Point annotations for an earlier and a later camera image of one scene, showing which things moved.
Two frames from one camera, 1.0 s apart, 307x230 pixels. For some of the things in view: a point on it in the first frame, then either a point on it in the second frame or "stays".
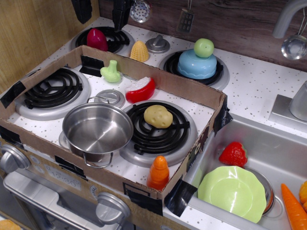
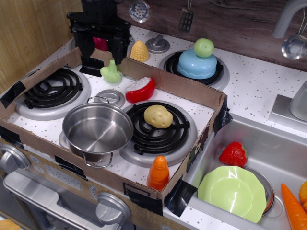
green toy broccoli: x=110 y=73 stays
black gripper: x=121 y=12 → x=99 y=15
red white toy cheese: x=140 y=91 stays
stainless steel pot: x=94 y=130 stays
